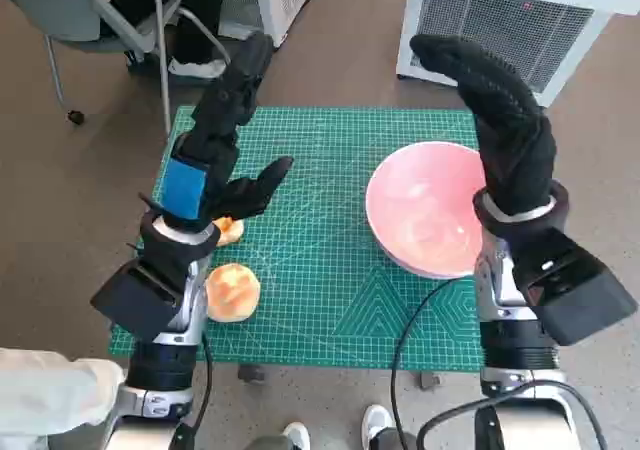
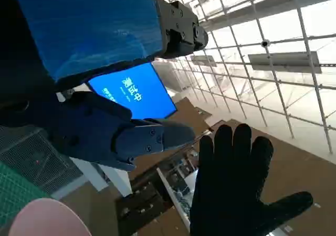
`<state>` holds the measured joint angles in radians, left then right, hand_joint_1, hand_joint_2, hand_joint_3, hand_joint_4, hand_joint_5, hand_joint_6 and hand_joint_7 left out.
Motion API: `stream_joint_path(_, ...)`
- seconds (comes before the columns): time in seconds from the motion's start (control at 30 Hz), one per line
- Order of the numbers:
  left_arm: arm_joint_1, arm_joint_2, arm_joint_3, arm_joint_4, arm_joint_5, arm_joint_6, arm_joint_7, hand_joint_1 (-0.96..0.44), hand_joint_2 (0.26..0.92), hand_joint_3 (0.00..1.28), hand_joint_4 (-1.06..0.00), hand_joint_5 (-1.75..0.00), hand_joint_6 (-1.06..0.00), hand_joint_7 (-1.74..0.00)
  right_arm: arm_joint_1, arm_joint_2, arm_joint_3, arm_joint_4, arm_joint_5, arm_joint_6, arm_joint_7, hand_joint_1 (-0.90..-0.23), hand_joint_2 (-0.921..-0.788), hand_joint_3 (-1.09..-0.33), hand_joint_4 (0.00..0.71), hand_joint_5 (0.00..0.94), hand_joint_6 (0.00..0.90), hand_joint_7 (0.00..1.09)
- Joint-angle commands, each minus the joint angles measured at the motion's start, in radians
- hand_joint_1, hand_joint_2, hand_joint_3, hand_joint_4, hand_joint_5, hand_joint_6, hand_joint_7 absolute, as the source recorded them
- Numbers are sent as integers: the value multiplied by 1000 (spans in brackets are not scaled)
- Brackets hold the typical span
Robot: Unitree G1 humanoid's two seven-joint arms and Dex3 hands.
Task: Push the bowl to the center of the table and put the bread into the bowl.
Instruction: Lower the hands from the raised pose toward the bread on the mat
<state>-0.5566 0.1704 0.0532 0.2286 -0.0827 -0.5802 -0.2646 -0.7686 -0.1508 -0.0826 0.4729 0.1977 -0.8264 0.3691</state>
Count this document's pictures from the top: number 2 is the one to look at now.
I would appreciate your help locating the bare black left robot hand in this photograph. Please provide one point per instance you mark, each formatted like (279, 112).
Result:
(86, 26)

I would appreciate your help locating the ceiling light panel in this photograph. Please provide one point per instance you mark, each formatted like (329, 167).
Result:
(283, 62)

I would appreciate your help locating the pink bowl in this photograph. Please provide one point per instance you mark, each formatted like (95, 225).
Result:
(47, 220)

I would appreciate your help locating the blue monitor screen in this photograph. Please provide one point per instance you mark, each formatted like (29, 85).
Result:
(141, 94)

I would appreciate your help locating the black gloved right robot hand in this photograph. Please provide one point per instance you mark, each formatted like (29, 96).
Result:
(231, 183)

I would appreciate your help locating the green cutting mat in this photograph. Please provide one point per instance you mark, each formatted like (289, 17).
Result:
(15, 188)

